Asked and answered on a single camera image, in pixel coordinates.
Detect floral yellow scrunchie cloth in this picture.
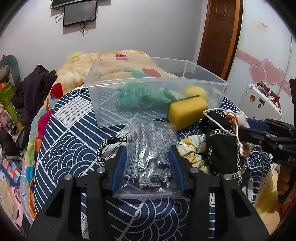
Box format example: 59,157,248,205
177,135,209,173

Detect yellow rectangular sponge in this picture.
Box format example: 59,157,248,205
167,96,209,131

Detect grey cloth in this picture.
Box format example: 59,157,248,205
111,120,185,199

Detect green knitted soft item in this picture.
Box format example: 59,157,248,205
114,82,177,110

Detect yellow round sponge ball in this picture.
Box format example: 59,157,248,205
185,85,208,100

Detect navy patterned bedspread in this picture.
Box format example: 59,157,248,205
33,86,273,241

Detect brown wooden door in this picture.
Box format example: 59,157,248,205
197,0,243,80

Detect dark purple clothing pile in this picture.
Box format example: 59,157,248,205
11,65,57,123

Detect clear plastic storage box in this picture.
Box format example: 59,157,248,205
84,56,228,128

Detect beige fleece blanket colourful squares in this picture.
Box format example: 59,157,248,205
20,50,176,223

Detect grey green plush toy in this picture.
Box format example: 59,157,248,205
1,55,21,87

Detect small wall monitor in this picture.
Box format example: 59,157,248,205
63,1,97,27

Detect large wall television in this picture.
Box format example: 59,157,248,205
51,0,81,9

